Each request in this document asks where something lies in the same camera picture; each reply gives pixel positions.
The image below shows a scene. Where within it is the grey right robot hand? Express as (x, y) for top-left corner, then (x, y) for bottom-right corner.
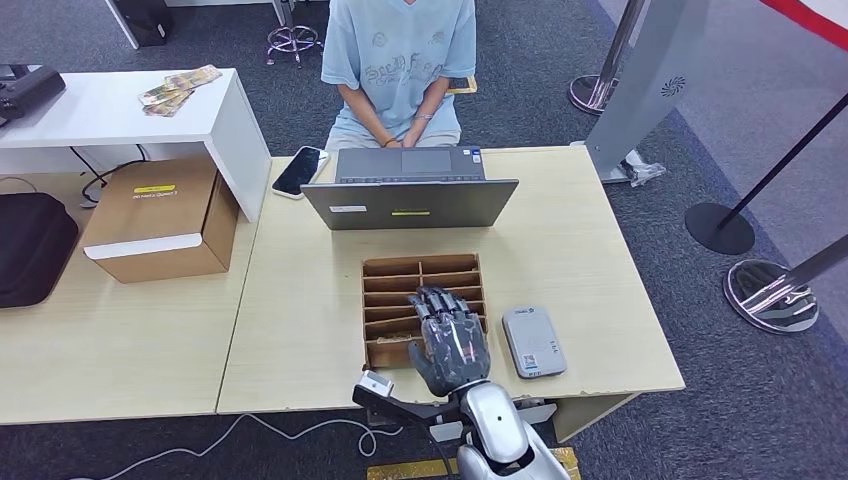
(405, 286), (493, 399)

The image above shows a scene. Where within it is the grey card reader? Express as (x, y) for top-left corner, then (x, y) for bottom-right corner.
(501, 304), (568, 380)

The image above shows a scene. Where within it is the person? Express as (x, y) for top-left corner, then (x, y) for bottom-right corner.
(319, 0), (478, 151)

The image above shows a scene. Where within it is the wooden card organizer rack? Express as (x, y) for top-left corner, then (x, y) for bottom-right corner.
(360, 253), (488, 372)

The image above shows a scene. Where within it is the grey laptop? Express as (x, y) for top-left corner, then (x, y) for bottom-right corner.
(299, 145), (520, 232)

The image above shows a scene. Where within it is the black smartphone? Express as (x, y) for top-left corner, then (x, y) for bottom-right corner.
(271, 145), (331, 201)

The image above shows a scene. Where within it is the gold floor tape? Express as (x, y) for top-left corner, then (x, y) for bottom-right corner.
(366, 447), (583, 480)

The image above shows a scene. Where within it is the chrome stool base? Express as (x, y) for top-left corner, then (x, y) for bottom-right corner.
(266, 25), (324, 68)

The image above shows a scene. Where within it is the chrome stanchion with round base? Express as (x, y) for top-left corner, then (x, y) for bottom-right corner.
(567, 0), (651, 118)

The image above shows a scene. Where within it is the crumpled clear plastic wrap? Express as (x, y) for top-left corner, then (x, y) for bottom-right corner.
(622, 148), (668, 189)

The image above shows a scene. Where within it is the grey standing kiosk panel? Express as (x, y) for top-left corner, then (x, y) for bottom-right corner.
(584, 0), (711, 185)

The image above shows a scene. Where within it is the brown cardboard box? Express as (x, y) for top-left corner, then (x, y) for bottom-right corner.
(80, 156), (241, 285)

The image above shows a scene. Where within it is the black computer tower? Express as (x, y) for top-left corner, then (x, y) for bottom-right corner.
(113, 0), (177, 51)

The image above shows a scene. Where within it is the black stanchion with round base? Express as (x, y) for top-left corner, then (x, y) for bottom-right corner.
(684, 91), (848, 257)

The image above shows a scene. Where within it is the white desk shelf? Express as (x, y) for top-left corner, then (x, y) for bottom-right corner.
(0, 68), (273, 225)

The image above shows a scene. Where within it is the chrome stanchion with mirror base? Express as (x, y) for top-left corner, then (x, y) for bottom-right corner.
(722, 233), (848, 335)

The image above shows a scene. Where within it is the black desktop device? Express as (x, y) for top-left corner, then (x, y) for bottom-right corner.
(0, 64), (68, 126)

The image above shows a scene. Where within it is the black soft case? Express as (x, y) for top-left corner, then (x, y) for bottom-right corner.
(0, 192), (81, 310)

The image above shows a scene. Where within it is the red barrier belt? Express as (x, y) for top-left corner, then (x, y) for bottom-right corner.
(758, 0), (848, 49)

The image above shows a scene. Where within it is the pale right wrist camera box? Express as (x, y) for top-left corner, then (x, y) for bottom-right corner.
(351, 369), (396, 409)

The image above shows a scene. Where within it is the white floor cable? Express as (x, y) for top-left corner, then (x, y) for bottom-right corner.
(66, 409), (405, 480)

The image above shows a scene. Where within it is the black power cable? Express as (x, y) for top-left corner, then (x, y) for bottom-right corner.
(69, 145), (152, 205)

